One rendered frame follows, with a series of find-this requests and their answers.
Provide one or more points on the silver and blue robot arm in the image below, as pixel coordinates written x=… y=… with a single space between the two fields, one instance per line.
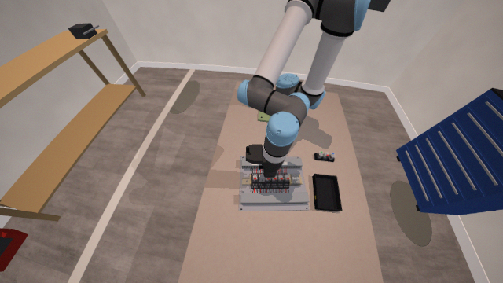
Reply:
x=287 y=108

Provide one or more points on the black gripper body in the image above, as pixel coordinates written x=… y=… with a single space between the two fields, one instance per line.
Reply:
x=256 y=154

